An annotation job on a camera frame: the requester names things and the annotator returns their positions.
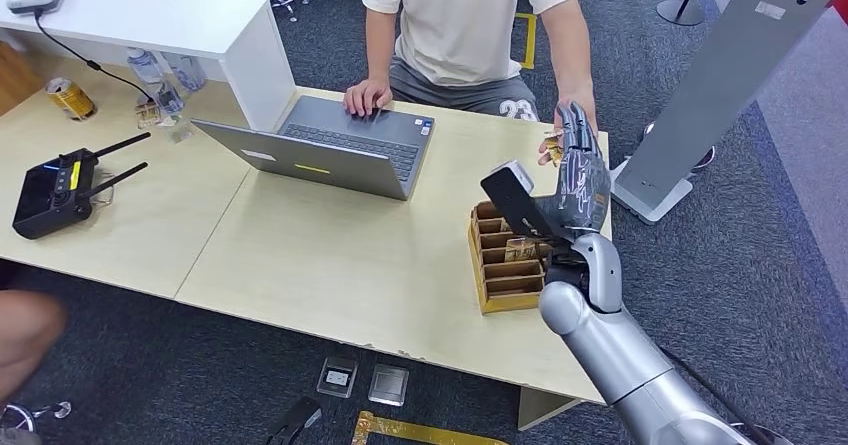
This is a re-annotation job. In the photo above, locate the person's left hand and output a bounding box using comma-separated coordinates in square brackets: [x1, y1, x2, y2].
[537, 90, 599, 167]

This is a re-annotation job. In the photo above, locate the person's right hand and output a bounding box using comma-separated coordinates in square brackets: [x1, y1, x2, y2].
[343, 78, 394, 119]

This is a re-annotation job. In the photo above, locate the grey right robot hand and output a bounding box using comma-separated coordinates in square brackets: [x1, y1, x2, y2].
[537, 102, 612, 233]

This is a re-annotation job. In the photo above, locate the autumn print hotel key card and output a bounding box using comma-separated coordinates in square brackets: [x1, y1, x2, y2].
[504, 237, 539, 263]
[543, 130, 566, 166]

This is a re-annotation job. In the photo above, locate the person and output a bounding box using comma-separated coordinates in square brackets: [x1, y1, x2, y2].
[343, 0, 599, 167]

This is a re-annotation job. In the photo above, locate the wooden slotted card holder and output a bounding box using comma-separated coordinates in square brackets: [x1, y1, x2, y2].
[467, 201, 554, 315]

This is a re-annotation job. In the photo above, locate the person's leg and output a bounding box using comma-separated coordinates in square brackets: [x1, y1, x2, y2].
[0, 289, 68, 407]

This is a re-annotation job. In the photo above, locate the grey laptop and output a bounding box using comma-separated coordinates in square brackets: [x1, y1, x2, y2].
[191, 95, 437, 202]

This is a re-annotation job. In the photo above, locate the yellow floor tape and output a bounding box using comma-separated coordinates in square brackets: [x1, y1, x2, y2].
[351, 410, 511, 445]
[513, 12, 538, 71]

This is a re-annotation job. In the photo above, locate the grey kiosk stand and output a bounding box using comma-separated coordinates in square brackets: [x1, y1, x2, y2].
[610, 0, 846, 226]

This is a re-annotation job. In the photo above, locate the clear plastic water bottle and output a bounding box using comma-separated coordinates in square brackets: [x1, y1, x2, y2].
[127, 47, 185, 115]
[165, 52, 208, 92]

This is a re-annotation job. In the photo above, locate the small clear wrapped item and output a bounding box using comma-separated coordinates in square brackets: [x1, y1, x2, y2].
[135, 100, 164, 130]

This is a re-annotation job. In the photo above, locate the light wood desk leg panel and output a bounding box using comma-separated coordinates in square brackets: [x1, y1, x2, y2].
[517, 387, 586, 432]

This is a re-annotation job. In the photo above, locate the white desk riser shelf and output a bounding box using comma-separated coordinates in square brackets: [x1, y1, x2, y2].
[0, 0, 297, 133]

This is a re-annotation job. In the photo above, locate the floor socket box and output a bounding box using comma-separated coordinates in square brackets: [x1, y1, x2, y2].
[368, 363, 411, 408]
[316, 355, 360, 400]

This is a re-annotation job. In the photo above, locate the gold drink can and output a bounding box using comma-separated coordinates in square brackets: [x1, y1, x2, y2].
[44, 76, 98, 122]

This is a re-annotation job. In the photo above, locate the black object on floor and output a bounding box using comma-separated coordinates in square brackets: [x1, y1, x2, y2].
[264, 396, 324, 445]

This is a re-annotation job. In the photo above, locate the black controller with antennas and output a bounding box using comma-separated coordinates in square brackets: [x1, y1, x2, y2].
[11, 131, 152, 241]

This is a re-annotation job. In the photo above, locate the black power cable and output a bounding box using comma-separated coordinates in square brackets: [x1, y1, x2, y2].
[33, 9, 157, 105]

